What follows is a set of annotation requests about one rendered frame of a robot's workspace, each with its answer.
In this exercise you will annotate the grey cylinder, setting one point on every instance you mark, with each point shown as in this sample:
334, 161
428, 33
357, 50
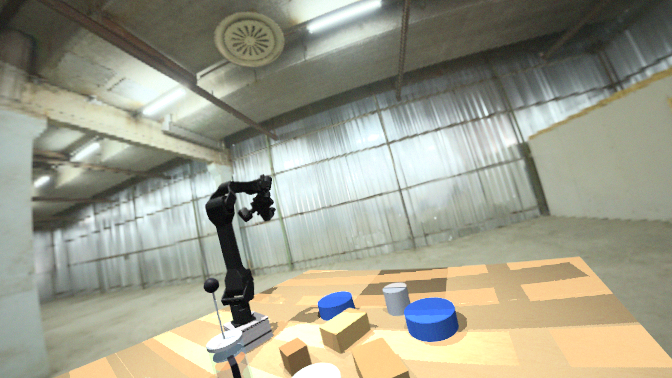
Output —
396, 297

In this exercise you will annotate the tan rectangular block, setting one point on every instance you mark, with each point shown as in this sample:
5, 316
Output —
343, 330
375, 359

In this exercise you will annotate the small tan cube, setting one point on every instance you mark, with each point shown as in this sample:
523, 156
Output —
295, 356

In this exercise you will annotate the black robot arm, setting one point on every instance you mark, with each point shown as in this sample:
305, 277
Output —
220, 211

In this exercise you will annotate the blue cylinder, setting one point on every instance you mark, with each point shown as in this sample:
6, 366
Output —
431, 319
334, 304

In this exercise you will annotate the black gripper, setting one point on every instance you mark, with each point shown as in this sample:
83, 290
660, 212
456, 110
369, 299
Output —
246, 214

